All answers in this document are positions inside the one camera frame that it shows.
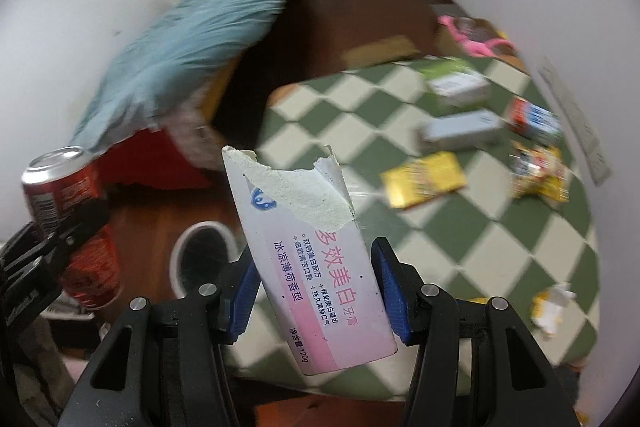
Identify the red soda can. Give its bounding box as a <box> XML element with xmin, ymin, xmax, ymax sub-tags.
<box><xmin>22</xmin><ymin>145</ymin><xmax>122</xmax><ymax>310</ymax></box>

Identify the pink white toothpaste box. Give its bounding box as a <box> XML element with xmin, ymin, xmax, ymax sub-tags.
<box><xmin>222</xmin><ymin>146</ymin><xmax>397</xmax><ymax>376</ymax></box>

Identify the yellow panda snack bag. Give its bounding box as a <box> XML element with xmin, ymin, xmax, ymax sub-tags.
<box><xmin>510</xmin><ymin>141</ymin><xmax>568</xmax><ymax>204</ymax></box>

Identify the grey white long box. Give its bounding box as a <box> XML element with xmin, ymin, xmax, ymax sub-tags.
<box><xmin>416</xmin><ymin>109</ymin><xmax>502</xmax><ymax>152</ymax></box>

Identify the white round trash bin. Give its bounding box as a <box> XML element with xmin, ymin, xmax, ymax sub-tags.
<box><xmin>169</xmin><ymin>221</ymin><xmax>240</xmax><ymax>299</ymax></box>

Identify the crumpled yellow white wrapper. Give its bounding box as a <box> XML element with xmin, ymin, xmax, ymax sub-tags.
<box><xmin>529</xmin><ymin>282</ymin><xmax>576</xmax><ymax>337</ymax></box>

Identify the red bed sheet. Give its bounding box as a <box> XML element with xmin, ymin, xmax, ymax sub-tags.
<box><xmin>96</xmin><ymin>129</ymin><xmax>212</xmax><ymax>191</ymax></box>

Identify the yellow flat box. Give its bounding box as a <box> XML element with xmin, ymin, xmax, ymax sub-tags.
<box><xmin>381</xmin><ymin>152</ymin><xmax>466</xmax><ymax>210</ymax></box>

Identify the green white checkered mat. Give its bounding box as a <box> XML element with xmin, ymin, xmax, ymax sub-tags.
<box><xmin>258</xmin><ymin>60</ymin><xmax>600</xmax><ymax>373</ymax></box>

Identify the patterned grey pink bedsheet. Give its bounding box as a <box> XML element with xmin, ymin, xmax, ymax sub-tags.
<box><xmin>160</xmin><ymin>101</ymin><xmax>224</xmax><ymax>171</ymax></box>

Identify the light blue duvet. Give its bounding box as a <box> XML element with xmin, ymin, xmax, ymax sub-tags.
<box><xmin>70</xmin><ymin>0</ymin><xmax>286</xmax><ymax>154</ymax></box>

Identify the red blue milk carton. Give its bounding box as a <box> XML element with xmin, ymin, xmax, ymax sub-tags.
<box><xmin>506</xmin><ymin>96</ymin><xmax>563</xmax><ymax>146</ymax></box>

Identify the green white tissue box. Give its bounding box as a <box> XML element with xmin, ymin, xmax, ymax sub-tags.
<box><xmin>419</xmin><ymin>57</ymin><xmax>491</xmax><ymax>109</ymax></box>

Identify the pink plastic hanger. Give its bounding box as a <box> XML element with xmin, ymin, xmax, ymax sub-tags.
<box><xmin>437</xmin><ymin>15</ymin><xmax>514</xmax><ymax>59</ymax></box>

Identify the brown cardboard box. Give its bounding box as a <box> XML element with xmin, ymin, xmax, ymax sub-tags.
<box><xmin>433</xmin><ymin>13</ymin><xmax>526</xmax><ymax>73</ymax></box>

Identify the white wall socket strip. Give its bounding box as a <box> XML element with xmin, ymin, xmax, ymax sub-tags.
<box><xmin>538</xmin><ymin>56</ymin><xmax>612</xmax><ymax>186</ymax></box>

